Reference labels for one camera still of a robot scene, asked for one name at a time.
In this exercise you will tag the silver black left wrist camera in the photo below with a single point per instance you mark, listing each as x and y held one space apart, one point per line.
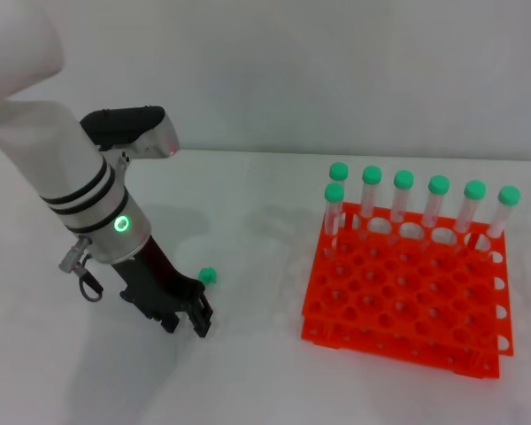
133 128

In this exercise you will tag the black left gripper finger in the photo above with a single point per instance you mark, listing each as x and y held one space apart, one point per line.
169 324
201 316

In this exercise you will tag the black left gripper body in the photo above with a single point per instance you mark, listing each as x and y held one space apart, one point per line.
155 283

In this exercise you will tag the clear test tube green cap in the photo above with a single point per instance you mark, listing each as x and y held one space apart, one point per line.
371 175
208 275
403 180
474 189
338 171
439 184
334 193
509 195

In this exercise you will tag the orange test tube rack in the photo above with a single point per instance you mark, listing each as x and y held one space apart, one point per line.
380 327

